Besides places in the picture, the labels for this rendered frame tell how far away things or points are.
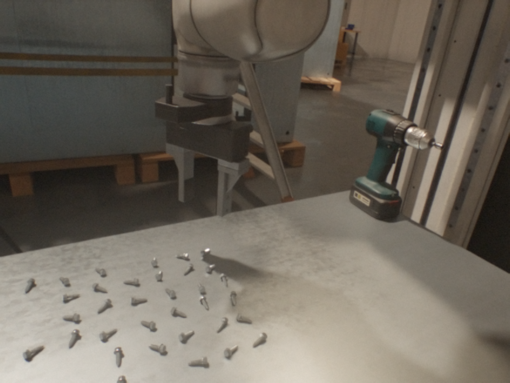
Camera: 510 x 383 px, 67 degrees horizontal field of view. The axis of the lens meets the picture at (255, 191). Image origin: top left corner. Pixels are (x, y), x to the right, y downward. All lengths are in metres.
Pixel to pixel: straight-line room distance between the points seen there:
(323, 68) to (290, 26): 6.66
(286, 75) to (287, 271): 2.32
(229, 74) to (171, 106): 0.10
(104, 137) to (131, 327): 2.07
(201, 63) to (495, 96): 0.91
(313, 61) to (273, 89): 4.12
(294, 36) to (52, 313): 0.49
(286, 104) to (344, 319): 2.45
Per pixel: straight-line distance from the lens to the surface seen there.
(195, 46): 0.55
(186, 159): 0.65
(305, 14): 0.38
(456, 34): 1.42
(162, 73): 1.82
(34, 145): 2.58
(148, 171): 2.59
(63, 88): 2.49
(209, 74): 0.55
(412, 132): 0.86
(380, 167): 0.93
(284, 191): 2.30
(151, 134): 2.63
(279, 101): 2.92
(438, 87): 1.44
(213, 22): 0.42
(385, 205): 0.92
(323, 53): 6.99
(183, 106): 0.53
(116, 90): 2.52
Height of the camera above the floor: 1.06
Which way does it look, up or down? 25 degrees down
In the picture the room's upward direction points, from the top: 5 degrees clockwise
